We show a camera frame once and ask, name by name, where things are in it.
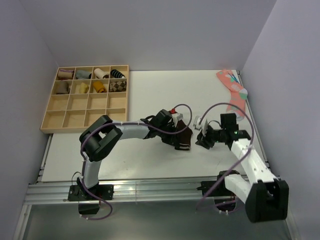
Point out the grey brown rolled sock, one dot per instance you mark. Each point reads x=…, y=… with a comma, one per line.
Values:
x=62, y=88

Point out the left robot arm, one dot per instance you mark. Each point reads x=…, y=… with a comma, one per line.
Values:
x=100, y=138

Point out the brown sock with striped cuff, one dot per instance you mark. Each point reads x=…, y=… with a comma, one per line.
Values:
x=184, y=136

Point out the wooden compartment tray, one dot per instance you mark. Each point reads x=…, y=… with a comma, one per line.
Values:
x=73, y=112

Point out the pale yellow rolled sock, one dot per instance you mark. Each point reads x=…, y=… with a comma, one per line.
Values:
x=82, y=88

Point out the brown checkered rolled sock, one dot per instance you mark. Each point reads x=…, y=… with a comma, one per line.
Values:
x=118, y=86

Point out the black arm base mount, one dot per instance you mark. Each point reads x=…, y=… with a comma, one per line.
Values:
x=219, y=191

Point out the black white striped rolled sock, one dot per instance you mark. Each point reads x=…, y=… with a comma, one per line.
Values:
x=117, y=74

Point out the pink patterned sock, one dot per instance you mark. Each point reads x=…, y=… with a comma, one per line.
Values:
x=238, y=94

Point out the beige striped rolled sock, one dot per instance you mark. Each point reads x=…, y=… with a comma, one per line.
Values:
x=65, y=74

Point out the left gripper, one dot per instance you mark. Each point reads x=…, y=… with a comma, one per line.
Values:
x=171, y=141

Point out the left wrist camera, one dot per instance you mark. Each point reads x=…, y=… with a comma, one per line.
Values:
x=176, y=115

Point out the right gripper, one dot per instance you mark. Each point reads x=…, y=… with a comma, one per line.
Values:
x=203, y=140

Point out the grey blue rolled sock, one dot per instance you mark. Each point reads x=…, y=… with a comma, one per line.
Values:
x=83, y=74

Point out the mustard yellow rolled sock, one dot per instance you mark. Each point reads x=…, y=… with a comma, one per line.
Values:
x=99, y=87

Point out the aluminium frame rail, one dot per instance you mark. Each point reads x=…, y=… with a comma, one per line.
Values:
x=138, y=190

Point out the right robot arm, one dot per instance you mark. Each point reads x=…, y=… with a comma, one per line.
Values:
x=265, y=196

